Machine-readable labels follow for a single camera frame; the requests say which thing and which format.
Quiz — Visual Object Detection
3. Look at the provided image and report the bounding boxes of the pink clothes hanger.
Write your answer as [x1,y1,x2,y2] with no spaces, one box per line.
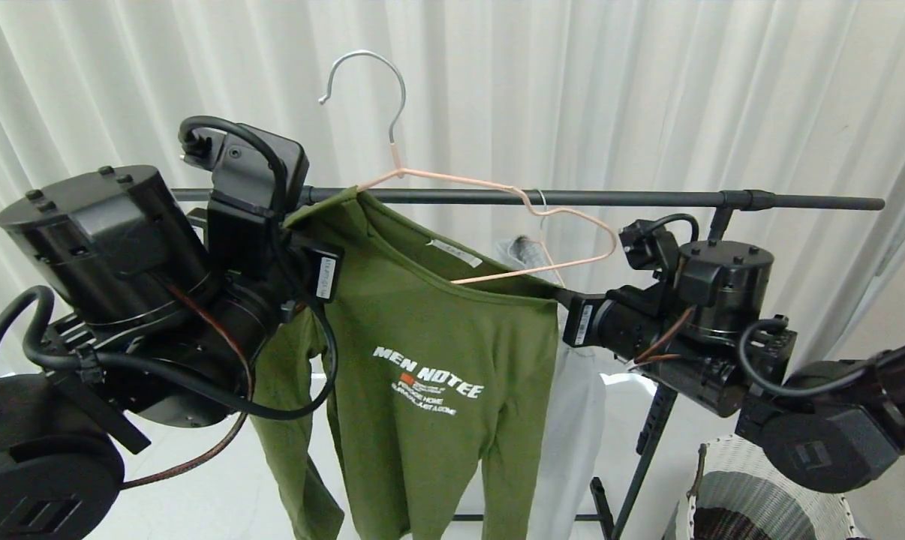
[531,189,567,290]
[319,50,618,286]

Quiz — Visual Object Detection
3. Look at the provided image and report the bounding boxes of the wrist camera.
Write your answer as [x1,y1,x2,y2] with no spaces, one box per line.
[181,124,311,280]
[619,220,680,272]

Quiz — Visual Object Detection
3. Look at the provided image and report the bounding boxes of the white curtain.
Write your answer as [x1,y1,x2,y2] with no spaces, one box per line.
[0,0,905,391]

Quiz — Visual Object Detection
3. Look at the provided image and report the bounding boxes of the pale grey shorts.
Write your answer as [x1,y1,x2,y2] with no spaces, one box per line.
[494,235,609,540]

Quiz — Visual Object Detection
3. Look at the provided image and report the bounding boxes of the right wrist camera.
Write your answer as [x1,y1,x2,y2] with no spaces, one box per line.
[619,220,680,272]

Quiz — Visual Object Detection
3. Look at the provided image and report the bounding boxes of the green garment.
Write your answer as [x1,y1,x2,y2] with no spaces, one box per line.
[250,187,562,540]

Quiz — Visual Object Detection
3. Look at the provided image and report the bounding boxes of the white laundry basket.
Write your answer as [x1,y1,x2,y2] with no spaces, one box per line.
[663,435,866,540]

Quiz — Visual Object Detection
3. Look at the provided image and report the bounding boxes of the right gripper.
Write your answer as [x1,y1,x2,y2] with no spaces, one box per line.
[563,287,675,361]

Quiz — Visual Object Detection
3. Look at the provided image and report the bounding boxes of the black clothes rack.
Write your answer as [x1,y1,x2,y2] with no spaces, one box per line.
[171,187,885,540]

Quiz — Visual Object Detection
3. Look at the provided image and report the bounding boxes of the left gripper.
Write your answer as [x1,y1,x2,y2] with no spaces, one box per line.
[211,234,344,355]

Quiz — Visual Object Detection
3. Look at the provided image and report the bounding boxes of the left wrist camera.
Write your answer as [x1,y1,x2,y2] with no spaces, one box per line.
[181,124,311,280]

